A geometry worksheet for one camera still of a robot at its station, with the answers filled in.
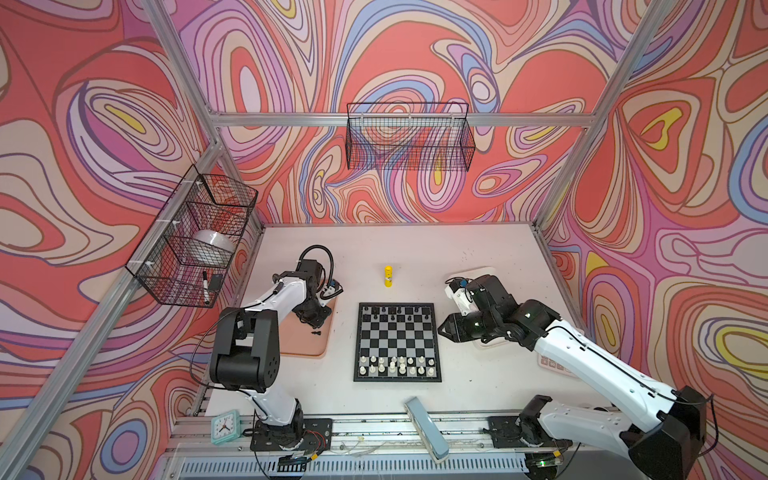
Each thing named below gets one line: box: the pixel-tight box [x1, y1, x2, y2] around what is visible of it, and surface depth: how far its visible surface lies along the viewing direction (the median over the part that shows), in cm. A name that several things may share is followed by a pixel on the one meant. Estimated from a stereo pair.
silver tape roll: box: [187, 230, 236, 259], surface depth 73 cm
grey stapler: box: [404, 396, 449, 464], surface depth 75 cm
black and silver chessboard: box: [353, 302, 442, 383], surface depth 88 cm
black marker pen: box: [203, 270, 210, 305], surface depth 73 cm
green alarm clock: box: [211, 409, 241, 445], surface depth 75 cm
